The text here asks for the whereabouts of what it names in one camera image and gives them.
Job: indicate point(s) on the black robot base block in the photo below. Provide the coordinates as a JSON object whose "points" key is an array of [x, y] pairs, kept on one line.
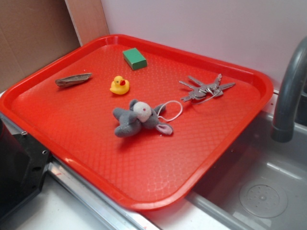
{"points": [[23, 165]]}

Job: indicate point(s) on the yellow rubber duck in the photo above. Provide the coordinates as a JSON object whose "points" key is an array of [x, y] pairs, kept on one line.
{"points": [[120, 85]]}

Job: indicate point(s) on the red plastic tray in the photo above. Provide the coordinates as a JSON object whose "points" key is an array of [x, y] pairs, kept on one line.
{"points": [[149, 170]]}

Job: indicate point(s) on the grey plush elephant toy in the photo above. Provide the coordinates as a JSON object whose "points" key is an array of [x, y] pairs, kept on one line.
{"points": [[139, 116]]}

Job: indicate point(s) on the bunch of silver keys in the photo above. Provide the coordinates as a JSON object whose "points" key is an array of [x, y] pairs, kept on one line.
{"points": [[202, 92]]}

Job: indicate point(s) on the green rectangular block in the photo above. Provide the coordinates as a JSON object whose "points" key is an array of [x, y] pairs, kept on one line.
{"points": [[135, 59]]}

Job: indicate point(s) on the grey toy sink basin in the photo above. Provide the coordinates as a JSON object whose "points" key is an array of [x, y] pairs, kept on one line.
{"points": [[258, 183]]}

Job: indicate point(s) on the grey toy faucet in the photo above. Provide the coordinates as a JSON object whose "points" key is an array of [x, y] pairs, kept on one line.
{"points": [[291, 106]]}

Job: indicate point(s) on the brown cardboard panel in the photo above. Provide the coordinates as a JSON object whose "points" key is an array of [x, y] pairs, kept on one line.
{"points": [[34, 33]]}

